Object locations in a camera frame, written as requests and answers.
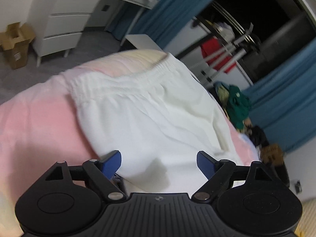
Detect metal balcony railing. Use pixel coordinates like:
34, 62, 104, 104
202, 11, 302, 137
211, 1, 255, 42

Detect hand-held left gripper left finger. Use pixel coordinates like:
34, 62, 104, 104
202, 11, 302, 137
44, 150, 126, 202

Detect garment steamer stand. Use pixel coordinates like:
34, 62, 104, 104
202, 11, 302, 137
189, 22, 260, 87

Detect blue curtain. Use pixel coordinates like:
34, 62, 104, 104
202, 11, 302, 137
241, 52, 316, 154
107, 0, 238, 59

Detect cardboard box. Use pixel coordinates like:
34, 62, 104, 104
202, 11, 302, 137
0, 22, 36, 70

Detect wall socket with charger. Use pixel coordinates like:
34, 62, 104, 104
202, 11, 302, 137
293, 180, 303, 195

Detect white pants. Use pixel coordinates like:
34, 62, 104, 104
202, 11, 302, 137
63, 53, 245, 196

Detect white hanging shirt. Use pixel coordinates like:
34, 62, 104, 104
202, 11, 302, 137
217, 22, 235, 40

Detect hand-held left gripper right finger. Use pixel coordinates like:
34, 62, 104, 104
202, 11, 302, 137
191, 150, 273, 202

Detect black clothes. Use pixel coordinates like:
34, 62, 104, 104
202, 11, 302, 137
249, 126, 268, 146

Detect white dressing table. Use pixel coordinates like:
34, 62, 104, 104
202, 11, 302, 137
32, 0, 161, 67

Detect red garment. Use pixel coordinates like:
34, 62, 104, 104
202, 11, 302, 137
200, 37, 238, 74

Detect green garment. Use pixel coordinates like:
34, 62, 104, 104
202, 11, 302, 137
226, 84, 252, 129

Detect light blue and yellow clothes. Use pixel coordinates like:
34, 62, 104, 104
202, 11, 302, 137
213, 81, 231, 104

